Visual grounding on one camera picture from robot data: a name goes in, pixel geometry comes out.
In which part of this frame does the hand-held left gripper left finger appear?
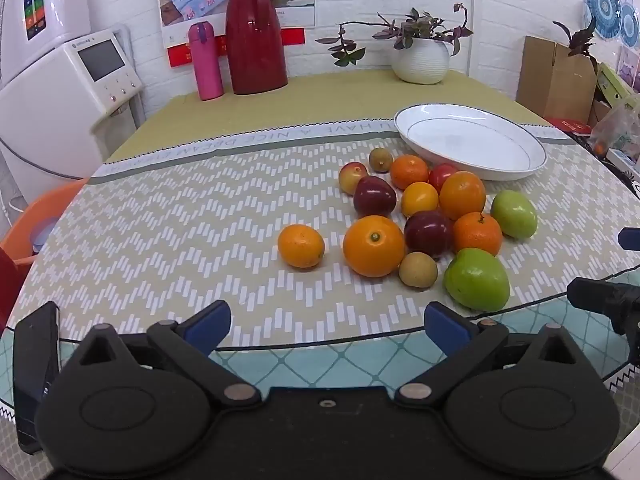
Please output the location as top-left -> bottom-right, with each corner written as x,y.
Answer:
59,300 -> 262,407

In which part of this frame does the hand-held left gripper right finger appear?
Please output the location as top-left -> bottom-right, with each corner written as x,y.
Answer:
395,301 -> 598,407

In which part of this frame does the green jujube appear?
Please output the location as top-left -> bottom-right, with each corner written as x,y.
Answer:
490,190 -> 539,239
444,248 -> 511,312

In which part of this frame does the small brown longan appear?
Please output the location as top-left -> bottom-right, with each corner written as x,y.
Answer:
398,251 -> 439,289
369,147 -> 393,173

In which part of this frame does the dark red plum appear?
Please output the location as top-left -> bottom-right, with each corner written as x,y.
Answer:
353,175 -> 398,218
403,210 -> 455,260

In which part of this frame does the tangerine with stem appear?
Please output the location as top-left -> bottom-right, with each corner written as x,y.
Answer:
453,212 -> 504,257

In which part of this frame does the large orange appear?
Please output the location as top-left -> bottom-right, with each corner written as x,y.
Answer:
342,214 -> 406,278

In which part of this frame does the oval orange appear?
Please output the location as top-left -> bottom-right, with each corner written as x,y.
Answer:
277,224 -> 326,269

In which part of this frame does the round orange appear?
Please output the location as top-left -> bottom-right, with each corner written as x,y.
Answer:
439,171 -> 487,222

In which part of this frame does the white round plate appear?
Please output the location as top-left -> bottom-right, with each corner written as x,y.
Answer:
393,104 -> 547,182

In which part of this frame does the patterned tablecloth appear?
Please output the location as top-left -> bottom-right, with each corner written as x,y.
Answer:
0,69 -> 640,480

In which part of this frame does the clear plastic bag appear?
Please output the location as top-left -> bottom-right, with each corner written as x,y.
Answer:
590,105 -> 640,161

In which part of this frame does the red paper packet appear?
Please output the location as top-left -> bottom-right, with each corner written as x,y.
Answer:
545,116 -> 596,135

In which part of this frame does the yellow orange kumquat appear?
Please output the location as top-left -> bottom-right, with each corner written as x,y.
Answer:
401,181 -> 440,218

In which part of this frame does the green box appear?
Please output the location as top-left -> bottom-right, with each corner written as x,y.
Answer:
597,62 -> 640,111

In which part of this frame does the red apple back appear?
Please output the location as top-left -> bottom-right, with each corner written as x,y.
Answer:
428,162 -> 461,193

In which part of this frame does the small orange tangerine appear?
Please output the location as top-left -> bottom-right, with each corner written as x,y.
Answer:
389,154 -> 431,191

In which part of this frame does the pastel picture card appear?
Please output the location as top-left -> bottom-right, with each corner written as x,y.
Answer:
618,45 -> 640,92

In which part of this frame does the black smartphone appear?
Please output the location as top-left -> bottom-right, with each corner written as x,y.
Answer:
12,301 -> 62,455

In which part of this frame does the cardboard box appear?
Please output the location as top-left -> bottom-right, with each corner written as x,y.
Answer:
516,35 -> 599,122

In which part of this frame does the red yellow apple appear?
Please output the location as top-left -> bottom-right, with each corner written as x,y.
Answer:
338,161 -> 369,196

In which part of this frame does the purple leafed plant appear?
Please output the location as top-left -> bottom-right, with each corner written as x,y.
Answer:
552,19 -> 599,77

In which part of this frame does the red plastic chair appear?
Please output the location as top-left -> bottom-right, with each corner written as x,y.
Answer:
0,245 -> 27,332

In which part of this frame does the orange plastic chair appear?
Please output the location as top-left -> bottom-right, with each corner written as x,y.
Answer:
0,178 -> 91,266

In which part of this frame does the small blue patterned plate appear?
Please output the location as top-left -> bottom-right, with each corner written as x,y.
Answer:
620,2 -> 640,48

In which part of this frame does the large blue patterned plate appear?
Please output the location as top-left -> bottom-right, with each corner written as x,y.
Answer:
585,0 -> 623,41

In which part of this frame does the pink bottle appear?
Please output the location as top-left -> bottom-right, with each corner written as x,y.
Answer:
188,22 -> 225,102

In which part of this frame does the white machine with screen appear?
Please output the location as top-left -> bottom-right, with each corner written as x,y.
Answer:
0,30 -> 146,201

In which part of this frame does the potted plant in white pot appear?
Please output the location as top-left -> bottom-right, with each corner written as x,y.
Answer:
315,2 -> 474,85

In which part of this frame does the red thermos jug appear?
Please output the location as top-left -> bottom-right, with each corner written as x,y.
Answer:
225,0 -> 289,96

